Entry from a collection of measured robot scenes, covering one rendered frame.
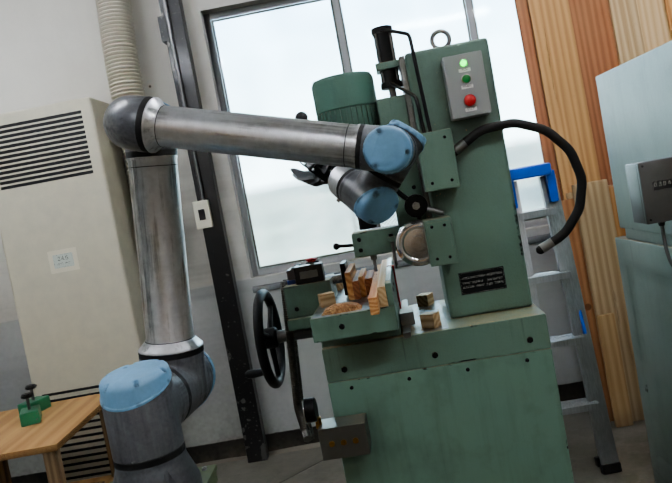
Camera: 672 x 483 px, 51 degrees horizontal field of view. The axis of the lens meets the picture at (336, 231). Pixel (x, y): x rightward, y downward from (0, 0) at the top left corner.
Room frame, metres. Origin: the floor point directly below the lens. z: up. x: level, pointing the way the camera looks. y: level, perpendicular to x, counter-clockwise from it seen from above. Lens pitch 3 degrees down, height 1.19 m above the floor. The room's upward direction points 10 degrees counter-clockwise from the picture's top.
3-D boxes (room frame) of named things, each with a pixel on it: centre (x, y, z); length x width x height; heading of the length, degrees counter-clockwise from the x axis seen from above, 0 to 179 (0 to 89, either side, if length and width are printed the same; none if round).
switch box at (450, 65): (1.83, -0.40, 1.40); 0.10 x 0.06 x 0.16; 85
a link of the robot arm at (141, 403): (1.48, 0.47, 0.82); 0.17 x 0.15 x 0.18; 169
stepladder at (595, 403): (2.65, -0.75, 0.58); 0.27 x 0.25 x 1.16; 176
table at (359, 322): (2.00, 0.02, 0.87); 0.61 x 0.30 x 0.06; 175
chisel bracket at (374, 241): (2.00, -0.11, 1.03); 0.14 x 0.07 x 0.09; 85
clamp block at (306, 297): (2.00, 0.10, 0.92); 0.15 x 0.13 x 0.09; 175
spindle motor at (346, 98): (2.01, -0.09, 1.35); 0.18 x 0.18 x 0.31
